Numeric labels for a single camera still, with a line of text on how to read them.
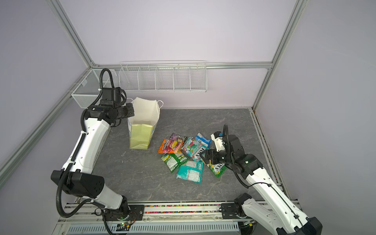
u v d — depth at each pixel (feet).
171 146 3.04
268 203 1.46
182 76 3.23
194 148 3.09
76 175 1.37
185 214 2.44
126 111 2.22
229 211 2.44
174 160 2.86
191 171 2.78
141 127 2.47
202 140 3.24
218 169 2.85
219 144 2.17
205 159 2.16
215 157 2.10
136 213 2.41
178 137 3.32
